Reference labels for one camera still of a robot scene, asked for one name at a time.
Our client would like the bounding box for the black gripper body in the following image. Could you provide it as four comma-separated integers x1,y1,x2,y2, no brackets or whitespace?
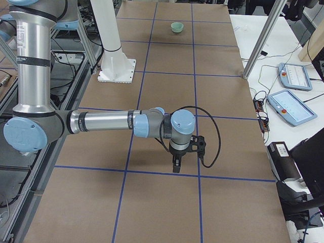
169,144,192,157

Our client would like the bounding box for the far teach pendant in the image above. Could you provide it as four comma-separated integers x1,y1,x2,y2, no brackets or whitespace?
278,63,312,91

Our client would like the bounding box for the orange black adapter board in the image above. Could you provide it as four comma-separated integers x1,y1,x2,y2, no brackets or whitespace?
253,99,264,112

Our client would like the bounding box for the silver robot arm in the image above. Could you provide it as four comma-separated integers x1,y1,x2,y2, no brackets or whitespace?
4,1,197,173

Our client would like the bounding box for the aluminium frame post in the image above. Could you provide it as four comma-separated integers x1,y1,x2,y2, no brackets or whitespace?
242,0,287,79

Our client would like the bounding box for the teach pendant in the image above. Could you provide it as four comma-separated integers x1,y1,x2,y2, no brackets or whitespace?
267,89,317,127
278,63,312,91

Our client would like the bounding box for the black camera cable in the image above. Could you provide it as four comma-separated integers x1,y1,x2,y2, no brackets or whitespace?
174,105,222,169

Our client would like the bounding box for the brown paper table cover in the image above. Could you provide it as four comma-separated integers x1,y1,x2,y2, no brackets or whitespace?
25,2,290,242

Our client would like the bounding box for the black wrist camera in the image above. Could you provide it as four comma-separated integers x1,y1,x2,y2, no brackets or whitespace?
189,135,206,160

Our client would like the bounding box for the near teach pendant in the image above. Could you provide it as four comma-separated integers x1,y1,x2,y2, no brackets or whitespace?
267,89,317,127

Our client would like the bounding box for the green ceramic bowl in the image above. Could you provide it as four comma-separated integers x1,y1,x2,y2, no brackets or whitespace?
171,22,184,33

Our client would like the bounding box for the black label printer box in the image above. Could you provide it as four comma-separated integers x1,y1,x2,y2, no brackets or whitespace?
267,142,301,182

